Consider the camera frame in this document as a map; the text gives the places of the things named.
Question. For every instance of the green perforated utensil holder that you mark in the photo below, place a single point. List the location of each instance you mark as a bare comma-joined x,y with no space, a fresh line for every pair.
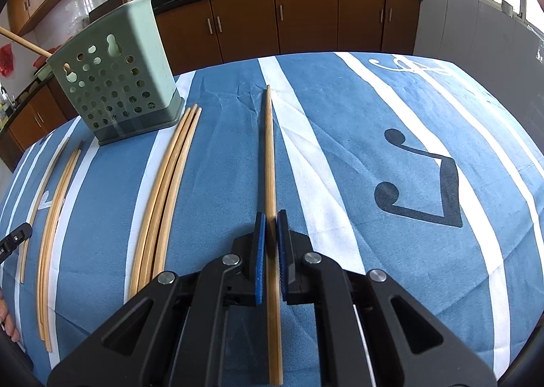
117,76

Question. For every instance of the red plastic bag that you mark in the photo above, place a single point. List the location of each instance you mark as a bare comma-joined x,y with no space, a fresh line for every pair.
6,60

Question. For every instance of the white cup on sill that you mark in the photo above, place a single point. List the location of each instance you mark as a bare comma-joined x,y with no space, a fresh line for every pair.
507,8

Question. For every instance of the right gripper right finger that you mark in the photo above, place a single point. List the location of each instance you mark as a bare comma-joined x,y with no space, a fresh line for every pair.
370,330

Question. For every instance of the person's left hand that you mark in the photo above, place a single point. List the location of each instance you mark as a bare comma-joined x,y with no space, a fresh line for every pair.
7,321

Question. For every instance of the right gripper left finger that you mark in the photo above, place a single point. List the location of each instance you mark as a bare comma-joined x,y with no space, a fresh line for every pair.
173,332

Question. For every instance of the blue striped tablecloth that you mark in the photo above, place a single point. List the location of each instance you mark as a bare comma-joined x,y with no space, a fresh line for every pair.
406,164

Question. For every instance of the brown lower cabinets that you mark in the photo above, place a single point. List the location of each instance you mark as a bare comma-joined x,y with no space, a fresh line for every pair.
201,33

